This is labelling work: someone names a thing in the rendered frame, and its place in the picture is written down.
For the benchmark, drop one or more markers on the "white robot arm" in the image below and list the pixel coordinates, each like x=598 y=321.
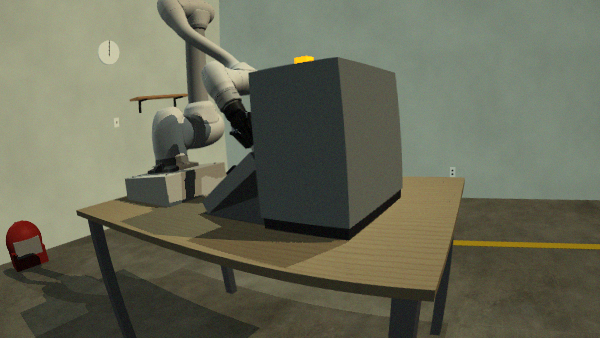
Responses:
x=173 y=133

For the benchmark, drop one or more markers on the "dark grey cabinet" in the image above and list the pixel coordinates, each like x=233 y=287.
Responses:
x=327 y=150

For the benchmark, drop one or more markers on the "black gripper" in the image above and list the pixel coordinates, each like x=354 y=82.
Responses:
x=232 y=115

